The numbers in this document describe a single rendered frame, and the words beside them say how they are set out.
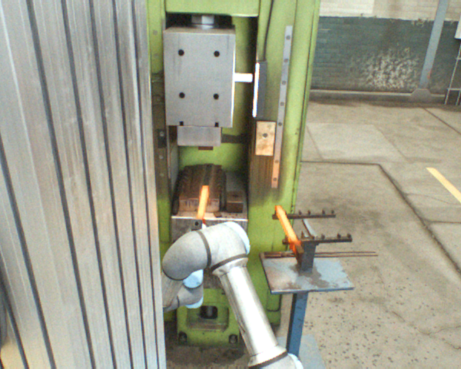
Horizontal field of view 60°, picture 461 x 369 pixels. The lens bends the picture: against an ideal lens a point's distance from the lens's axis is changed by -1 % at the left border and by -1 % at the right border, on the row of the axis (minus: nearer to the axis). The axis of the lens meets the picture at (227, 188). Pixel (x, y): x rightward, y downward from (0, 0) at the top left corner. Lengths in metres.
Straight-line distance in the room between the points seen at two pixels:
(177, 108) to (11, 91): 1.49
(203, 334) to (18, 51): 2.25
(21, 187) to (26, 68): 0.11
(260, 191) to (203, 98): 0.61
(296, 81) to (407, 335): 1.78
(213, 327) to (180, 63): 1.50
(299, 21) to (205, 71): 0.47
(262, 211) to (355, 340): 1.07
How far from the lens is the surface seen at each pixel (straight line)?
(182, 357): 2.56
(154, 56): 1.97
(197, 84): 1.81
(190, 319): 2.50
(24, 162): 0.42
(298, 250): 1.69
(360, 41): 8.03
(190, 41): 1.79
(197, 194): 2.06
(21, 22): 0.40
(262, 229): 2.27
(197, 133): 1.88
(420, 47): 8.41
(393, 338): 2.89
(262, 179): 2.12
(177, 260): 1.18
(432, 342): 2.97
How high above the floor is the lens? 1.96
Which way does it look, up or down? 27 degrees down
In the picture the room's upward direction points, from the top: 2 degrees clockwise
